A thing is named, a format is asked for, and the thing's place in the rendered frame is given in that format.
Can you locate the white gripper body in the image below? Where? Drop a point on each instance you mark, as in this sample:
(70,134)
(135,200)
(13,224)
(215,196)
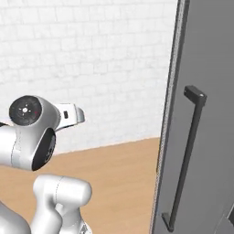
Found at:
(79,115)

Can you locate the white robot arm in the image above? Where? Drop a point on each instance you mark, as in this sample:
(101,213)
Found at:
(27,143)

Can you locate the grey fridge door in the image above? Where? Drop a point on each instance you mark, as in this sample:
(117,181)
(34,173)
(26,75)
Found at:
(210,61)

